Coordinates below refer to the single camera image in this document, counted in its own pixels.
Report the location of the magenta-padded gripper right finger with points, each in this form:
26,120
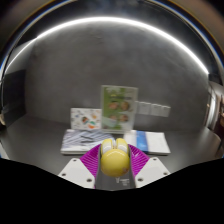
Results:
141,163

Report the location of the white wall socket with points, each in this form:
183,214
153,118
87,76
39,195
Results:
155,109
165,111
144,108

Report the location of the green menu stand sign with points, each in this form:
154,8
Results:
119,108

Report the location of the white colourful sticker card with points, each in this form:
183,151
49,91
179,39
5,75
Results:
85,119

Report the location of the yellow computer mouse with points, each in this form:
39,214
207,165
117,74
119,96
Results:
115,160

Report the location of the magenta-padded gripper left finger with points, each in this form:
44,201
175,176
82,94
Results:
88,163

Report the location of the white ceiling light strip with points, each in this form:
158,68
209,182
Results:
113,19

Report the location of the white and blue book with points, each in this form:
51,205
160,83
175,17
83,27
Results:
151,141

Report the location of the grey striped book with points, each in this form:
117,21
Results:
81,141

